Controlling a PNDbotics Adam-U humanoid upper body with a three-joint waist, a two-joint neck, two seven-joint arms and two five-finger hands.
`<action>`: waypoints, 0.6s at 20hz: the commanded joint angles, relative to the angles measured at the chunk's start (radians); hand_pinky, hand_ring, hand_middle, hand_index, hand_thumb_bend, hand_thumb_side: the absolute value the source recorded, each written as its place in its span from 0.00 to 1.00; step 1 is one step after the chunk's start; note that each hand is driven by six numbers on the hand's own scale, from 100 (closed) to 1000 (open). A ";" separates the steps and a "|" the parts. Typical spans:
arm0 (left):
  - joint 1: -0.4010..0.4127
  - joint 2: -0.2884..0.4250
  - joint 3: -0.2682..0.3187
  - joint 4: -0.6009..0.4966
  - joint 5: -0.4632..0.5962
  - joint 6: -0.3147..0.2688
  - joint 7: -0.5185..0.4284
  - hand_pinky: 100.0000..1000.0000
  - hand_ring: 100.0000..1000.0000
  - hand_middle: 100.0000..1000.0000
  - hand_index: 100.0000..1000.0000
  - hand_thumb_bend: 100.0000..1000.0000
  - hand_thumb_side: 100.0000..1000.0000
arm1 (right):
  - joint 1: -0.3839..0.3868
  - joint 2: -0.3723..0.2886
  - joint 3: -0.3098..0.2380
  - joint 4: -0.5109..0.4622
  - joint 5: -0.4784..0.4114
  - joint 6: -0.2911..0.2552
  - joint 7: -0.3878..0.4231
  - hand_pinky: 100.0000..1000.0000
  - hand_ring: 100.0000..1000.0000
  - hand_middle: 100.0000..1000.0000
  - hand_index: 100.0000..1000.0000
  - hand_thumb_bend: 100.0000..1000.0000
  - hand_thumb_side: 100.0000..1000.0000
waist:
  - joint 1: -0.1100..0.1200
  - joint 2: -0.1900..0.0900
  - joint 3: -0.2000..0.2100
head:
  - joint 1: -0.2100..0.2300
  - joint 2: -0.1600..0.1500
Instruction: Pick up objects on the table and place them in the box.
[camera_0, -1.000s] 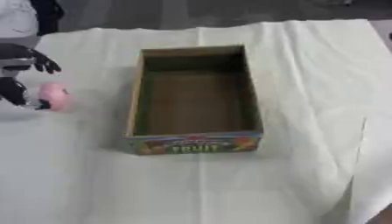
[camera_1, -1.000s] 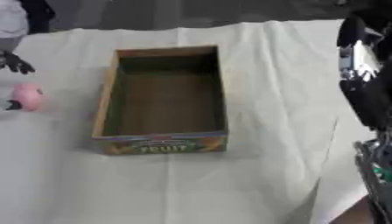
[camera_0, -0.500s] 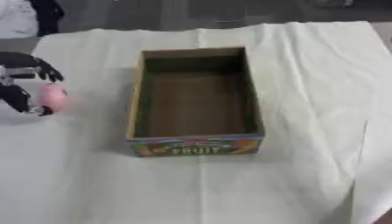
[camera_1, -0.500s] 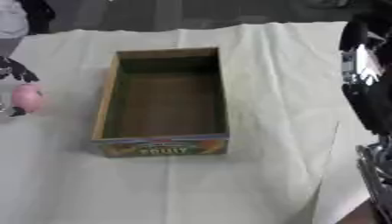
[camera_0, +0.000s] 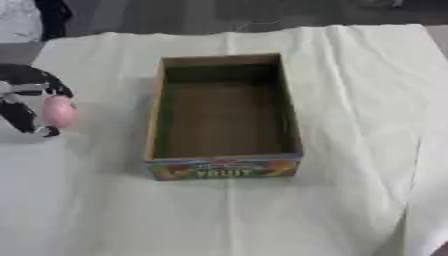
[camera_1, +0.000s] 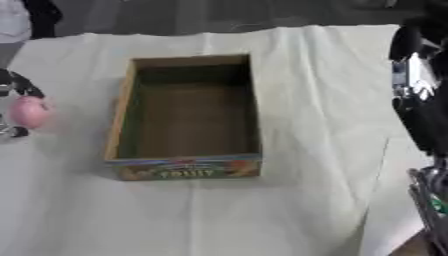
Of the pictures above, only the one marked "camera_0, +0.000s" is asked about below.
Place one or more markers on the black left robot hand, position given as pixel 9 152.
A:
pixel 23 78

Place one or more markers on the pink egg-shaped toy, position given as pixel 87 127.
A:
pixel 59 111

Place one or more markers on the open cardboard box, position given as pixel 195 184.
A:
pixel 221 116

